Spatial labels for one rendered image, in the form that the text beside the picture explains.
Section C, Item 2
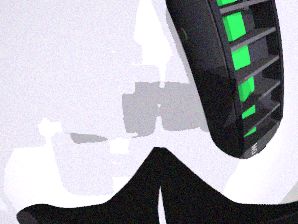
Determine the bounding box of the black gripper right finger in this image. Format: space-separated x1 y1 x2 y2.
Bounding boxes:
160 147 298 224

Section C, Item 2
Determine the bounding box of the dark grey unit with label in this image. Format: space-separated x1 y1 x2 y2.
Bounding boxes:
165 0 285 160

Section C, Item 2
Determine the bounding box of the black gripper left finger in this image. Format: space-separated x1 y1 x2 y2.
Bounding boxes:
16 147 162 224

